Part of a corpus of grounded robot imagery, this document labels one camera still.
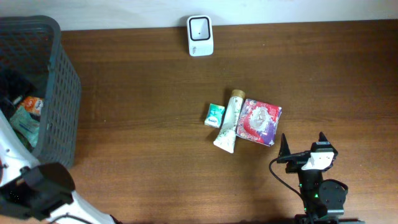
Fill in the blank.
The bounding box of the teal wipes packet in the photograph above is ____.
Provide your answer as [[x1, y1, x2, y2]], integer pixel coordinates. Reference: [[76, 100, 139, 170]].
[[9, 106, 40, 147]]

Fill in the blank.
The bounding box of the red purple tissue pack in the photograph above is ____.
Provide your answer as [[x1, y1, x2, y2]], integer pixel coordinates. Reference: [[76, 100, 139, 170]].
[[236, 99, 282, 146]]

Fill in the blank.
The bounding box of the white tube with cork cap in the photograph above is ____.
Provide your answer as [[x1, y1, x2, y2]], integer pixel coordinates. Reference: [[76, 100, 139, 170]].
[[213, 90, 246, 154]]

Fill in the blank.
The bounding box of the small teal gum pack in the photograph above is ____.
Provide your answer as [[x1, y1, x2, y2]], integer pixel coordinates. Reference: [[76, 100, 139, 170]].
[[204, 103, 225, 128]]

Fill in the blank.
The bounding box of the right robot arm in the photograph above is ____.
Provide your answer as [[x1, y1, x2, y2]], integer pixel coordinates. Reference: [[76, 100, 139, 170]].
[[269, 133, 362, 224]]

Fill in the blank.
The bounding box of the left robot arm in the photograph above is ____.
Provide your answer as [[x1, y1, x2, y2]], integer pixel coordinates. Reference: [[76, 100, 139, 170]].
[[1, 69, 118, 224]]

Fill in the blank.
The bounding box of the white barcode scanner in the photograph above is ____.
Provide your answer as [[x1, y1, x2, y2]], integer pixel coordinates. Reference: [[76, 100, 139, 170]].
[[187, 15, 214, 57]]

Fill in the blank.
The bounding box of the orange snack packet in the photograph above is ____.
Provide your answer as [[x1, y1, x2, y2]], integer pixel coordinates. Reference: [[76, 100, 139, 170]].
[[19, 96, 44, 116]]

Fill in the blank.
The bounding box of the grey plastic mesh basket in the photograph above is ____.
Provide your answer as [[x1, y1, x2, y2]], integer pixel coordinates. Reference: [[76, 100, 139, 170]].
[[1, 16, 81, 168]]

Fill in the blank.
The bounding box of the right black cable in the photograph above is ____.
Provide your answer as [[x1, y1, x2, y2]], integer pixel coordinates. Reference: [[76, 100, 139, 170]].
[[269, 157, 308, 215]]

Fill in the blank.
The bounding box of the black cable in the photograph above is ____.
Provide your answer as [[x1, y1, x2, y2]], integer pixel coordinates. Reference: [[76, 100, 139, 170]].
[[46, 213, 97, 224], [269, 157, 308, 215]]

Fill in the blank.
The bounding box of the left black cable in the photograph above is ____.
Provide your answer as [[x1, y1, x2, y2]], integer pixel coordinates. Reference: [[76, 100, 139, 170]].
[[46, 213, 97, 224]]

